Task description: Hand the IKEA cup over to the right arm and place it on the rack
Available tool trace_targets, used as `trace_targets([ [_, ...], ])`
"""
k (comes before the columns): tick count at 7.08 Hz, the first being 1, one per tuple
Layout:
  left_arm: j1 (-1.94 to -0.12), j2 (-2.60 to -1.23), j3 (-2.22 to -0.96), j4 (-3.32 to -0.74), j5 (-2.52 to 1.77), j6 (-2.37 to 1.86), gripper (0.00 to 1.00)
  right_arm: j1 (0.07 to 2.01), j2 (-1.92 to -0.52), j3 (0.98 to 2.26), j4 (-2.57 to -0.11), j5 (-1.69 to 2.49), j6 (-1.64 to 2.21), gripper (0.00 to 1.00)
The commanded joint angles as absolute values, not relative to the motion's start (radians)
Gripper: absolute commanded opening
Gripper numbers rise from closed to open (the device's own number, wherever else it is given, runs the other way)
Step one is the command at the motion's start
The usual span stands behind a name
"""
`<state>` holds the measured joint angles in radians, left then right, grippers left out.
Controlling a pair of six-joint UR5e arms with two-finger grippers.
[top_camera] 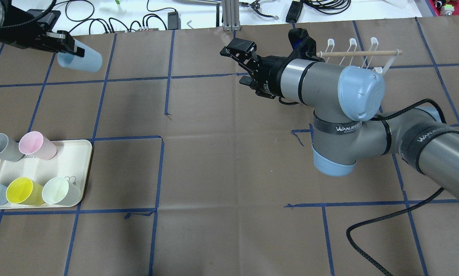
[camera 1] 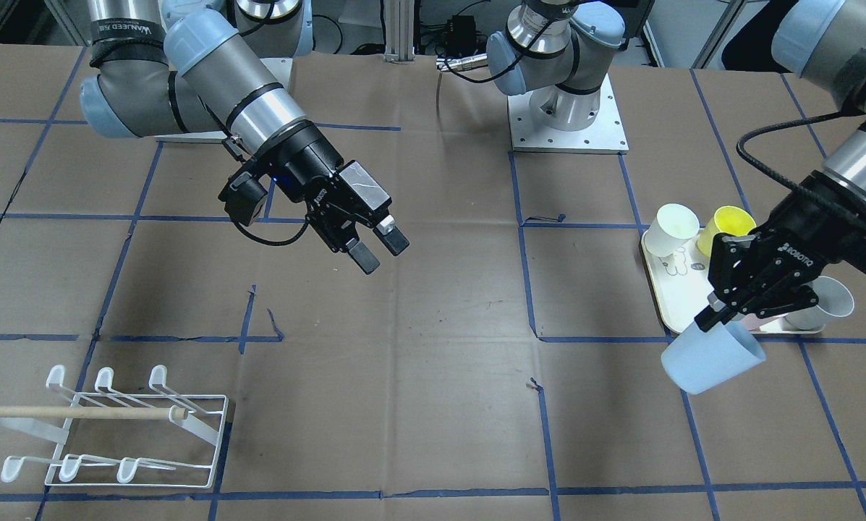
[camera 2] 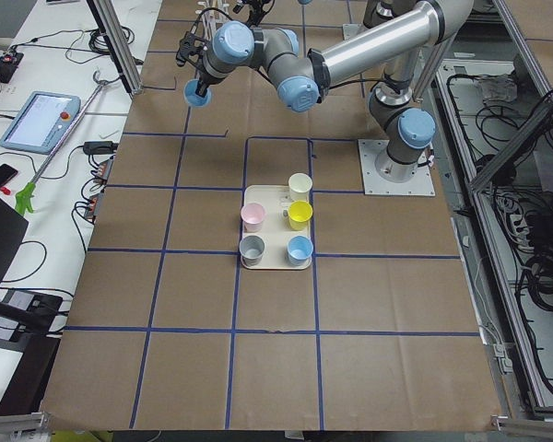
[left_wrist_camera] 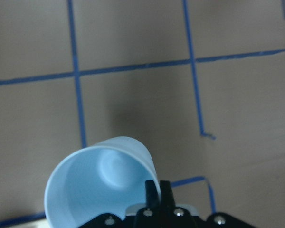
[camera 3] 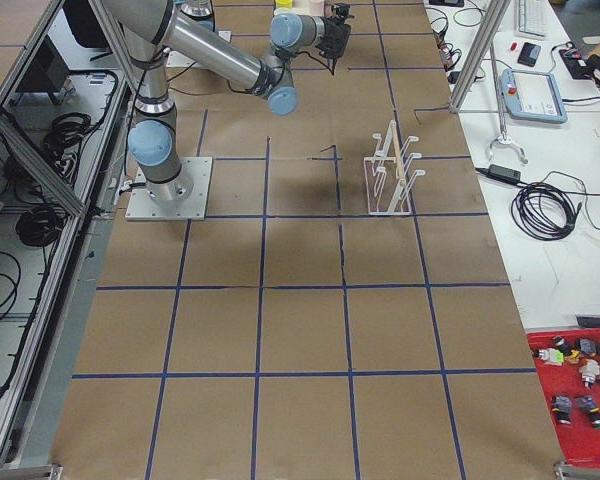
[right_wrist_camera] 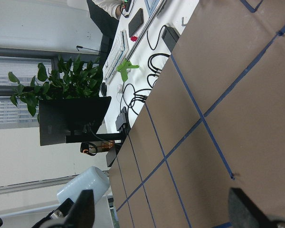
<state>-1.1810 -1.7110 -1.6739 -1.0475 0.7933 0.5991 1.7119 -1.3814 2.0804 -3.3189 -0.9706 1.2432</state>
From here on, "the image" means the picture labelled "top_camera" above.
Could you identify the long reach grabber tool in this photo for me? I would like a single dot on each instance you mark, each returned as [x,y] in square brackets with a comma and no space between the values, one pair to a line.
[256,7]

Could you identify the aluminium frame post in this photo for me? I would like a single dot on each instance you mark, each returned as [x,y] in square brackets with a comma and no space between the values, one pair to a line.
[230,9]

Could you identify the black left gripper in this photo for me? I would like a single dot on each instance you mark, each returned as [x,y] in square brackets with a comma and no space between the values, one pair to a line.
[19,39]

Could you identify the pale green plastic cup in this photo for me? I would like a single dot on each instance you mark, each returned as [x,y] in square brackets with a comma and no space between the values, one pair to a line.
[61,191]

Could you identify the pink plastic cup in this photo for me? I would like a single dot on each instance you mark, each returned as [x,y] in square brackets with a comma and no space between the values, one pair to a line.
[37,145]

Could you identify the cream white plastic tray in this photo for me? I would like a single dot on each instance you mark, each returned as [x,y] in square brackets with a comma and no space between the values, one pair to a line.
[71,161]

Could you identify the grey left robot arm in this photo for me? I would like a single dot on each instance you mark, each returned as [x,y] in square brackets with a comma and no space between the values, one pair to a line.
[13,17]

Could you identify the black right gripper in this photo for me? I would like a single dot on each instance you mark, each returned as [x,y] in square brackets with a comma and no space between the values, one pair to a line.
[272,73]

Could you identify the black power adapter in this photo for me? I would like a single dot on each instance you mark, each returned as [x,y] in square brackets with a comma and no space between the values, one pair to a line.
[173,21]
[294,11]

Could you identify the yellow plastic cup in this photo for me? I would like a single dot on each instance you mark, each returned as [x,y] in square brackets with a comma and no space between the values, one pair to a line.
[25,191]

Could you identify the white wire cup rack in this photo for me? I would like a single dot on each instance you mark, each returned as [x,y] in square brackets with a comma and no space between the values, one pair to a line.
[353,56]

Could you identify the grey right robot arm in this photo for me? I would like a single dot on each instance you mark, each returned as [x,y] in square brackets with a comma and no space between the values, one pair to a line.
[346,101]

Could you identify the light blue plastic cup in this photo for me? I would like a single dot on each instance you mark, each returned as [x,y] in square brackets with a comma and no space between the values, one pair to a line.
[91,62]

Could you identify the grey plastic cup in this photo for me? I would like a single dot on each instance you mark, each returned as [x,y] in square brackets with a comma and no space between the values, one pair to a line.
[9,149]

